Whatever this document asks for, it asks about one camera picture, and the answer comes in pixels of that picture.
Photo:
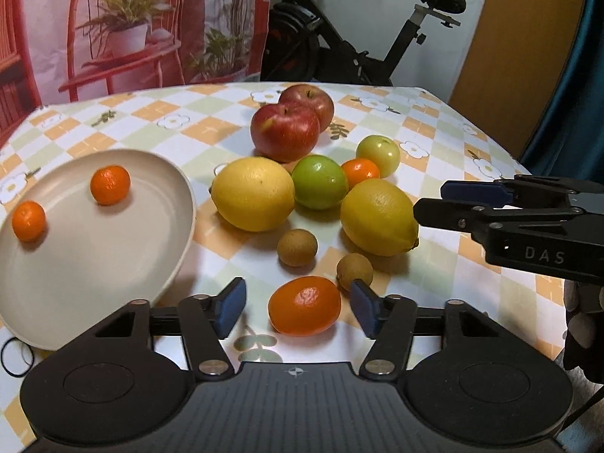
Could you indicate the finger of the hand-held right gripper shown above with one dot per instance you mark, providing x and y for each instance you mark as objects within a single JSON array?
[
  {"x": 443, "y": 214},
  {"x": 472, "y": 191}
]

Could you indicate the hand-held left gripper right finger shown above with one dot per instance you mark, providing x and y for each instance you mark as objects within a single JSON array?
[{"x": 364, "y": 309}]

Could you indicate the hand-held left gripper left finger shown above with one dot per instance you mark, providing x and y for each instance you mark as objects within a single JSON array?
[{"x": 230, "y": 306}]

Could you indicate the small brown round fruit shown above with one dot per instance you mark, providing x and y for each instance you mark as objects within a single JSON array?
[
  {"x": 354, "y": 270},
  {"x": 297, "y": 248}
]

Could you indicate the large mandarin orange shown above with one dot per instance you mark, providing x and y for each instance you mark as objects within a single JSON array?
[{"x": 304, "y": 306}]

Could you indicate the yellow lemon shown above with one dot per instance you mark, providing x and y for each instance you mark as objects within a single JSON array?
[
  {"x": 379, "y": 217},
  {"x": 252, "y": 194}
]

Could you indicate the yellow-green apple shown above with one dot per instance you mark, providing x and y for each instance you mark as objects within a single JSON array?
[{"x": 379, "y": 153}]

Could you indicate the small tangerine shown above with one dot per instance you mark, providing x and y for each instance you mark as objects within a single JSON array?
[
  {"x": 111, "y": 185},
  {"x": 29, "y": 221},
  {"x": 361, "y": 173}
]

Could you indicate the green apple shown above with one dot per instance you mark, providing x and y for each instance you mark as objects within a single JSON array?
[{"x": 318, "y": 181}]

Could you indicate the beige plate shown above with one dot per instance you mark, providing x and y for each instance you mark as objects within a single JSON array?
[{"x": 94, "y": 269}]

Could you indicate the red apple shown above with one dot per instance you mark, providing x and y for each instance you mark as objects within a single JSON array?
[
  {"x": 283, "y": 134},
  {"x": 312, "y": 100}
]

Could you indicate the person's right hand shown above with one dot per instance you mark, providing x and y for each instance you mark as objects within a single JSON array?
[{"x": 583, "y": 325}]

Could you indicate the blue curtain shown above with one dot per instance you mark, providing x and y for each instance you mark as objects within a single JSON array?
[{"x": 575, "y": 104}]

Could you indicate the orange wooden door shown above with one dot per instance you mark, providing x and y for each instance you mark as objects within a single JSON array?
[{"x": 509, "y": 56}]

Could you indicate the black rubber band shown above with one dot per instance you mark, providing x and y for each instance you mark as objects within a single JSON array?
[{"x": 31, "y": 355}]

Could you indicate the black exercise bike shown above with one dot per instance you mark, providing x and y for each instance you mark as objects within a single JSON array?
[{"x": 302, "y": 42}]

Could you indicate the printed red chair backdrop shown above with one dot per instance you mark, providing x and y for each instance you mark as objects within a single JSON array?
[{"x": 52, "y": 33}]

